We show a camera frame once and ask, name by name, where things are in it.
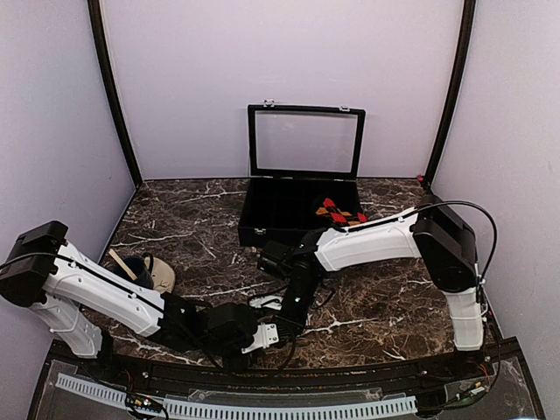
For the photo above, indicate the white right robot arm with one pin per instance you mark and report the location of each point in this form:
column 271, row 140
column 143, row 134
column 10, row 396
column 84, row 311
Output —
column 431, row 231

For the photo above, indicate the white slotted cable duct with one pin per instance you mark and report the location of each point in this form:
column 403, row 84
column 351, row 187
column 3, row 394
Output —
column 221, row 406

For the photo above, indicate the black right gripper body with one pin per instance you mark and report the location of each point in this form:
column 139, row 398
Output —
column 298, row 315

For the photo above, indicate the dark blue mug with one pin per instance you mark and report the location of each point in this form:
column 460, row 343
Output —
column 138, row 272

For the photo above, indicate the wooden stir stick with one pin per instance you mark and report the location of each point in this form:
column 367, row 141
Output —
column 120, row 262

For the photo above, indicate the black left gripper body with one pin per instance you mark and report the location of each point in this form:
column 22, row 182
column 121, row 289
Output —
column 212, row 346

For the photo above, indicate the right black frame post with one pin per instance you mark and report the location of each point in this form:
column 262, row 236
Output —
column 451, row 99

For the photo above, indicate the left black frame post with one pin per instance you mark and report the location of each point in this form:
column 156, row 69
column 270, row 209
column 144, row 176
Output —
column 109, row 83

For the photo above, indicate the red orange argyle sock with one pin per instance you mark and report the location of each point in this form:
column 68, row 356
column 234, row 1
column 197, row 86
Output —
column 337, row 212

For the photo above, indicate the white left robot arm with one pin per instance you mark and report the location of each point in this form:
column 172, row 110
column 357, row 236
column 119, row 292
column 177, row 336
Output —
column 48, row 275

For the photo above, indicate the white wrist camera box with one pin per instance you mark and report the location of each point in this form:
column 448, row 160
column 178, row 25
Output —
column 265, row 337

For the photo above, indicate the black glass-lid display case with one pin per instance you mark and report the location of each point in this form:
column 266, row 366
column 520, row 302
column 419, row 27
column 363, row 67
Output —
column 299, row 156

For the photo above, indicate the black frame post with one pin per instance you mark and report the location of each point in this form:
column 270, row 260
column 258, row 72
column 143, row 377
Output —
column 109, row 83
column 451, row 99

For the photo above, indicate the cream branch-pattern plate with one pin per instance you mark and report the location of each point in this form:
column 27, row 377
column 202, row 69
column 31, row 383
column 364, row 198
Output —
column 162, row 274

